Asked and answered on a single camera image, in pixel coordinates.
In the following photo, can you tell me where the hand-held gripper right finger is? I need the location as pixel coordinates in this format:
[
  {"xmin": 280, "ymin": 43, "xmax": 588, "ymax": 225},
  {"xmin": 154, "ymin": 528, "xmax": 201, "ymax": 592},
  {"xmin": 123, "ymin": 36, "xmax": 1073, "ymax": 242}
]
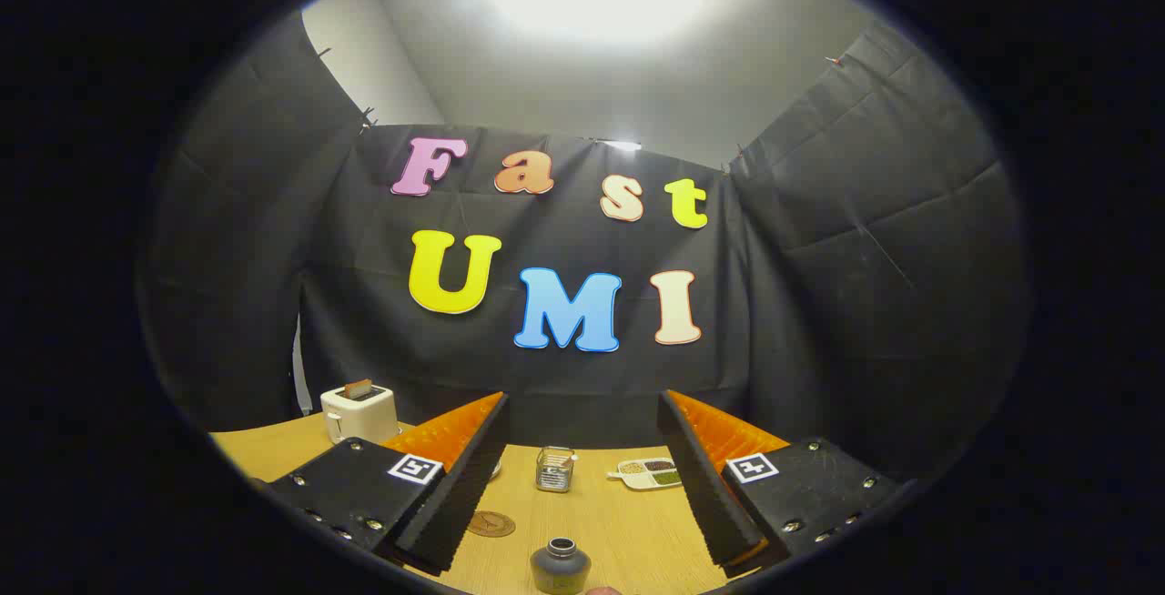
[{"xmin": 657, "ymin": 388, "xmax": 902, "ymax": 578}]

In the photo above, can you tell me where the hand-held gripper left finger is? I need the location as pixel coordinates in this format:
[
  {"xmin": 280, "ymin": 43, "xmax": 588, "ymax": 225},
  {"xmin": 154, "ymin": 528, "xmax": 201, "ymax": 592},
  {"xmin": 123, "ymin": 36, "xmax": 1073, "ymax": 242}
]
[{"xmin": 264, "ymin": 390, "xmax": 511, "ymax": 576}]

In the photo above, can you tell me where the round wooden coaster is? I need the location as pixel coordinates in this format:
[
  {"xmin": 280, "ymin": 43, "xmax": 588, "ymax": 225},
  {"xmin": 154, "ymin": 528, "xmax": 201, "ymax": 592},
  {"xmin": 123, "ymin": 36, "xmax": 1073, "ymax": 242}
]
[{"xmin": 467, "ymin": 510, "xmax": 517, "ymax": 539}]

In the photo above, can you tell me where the silver juice bottle green label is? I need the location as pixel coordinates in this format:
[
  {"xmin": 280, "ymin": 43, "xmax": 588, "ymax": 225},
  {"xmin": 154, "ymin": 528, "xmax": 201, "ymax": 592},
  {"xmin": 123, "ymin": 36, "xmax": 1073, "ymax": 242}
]
[{"xmin": 530, "ymin": 537, "xmax": 593, "ymax": 595}]

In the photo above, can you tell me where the white divided seasoning dish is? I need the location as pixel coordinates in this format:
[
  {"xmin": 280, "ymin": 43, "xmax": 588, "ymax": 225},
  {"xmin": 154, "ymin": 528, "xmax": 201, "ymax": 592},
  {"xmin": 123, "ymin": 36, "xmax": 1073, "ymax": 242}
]
[{"xmin": 607, "ymin": 458, "xmax": 684, "ymax": 491}]

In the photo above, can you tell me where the wooden table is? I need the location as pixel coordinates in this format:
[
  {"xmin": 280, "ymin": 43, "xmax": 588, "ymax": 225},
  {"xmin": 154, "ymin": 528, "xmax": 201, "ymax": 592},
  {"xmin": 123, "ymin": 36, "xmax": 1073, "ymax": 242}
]
[{"xmin": 209, "ymin": 413, "xmax": 756, "ymax": 595}]

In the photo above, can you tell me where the white toaster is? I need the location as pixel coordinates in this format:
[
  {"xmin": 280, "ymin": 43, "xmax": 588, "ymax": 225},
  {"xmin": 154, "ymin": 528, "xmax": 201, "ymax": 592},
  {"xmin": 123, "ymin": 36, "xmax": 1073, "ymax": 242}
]
[{"xmin": 320, "ymin": 383, "xmax": 400, "ymax": 446}]

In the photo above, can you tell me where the black backdrop cloth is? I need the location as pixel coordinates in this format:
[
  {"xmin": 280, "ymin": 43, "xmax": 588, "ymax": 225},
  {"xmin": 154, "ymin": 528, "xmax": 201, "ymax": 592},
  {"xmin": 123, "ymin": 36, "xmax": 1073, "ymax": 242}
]
[{"xmin": 137, "ymin": 13, "xmax": 1034, "ymax": 487}]

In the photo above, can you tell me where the wire basket holder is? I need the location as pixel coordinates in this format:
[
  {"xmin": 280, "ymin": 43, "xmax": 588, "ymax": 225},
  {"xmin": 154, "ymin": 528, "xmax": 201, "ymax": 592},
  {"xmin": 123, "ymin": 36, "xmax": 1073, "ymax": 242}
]
[{"xmin": 535, "ymin": 446, "xmax": 577, "ymax": 494}]

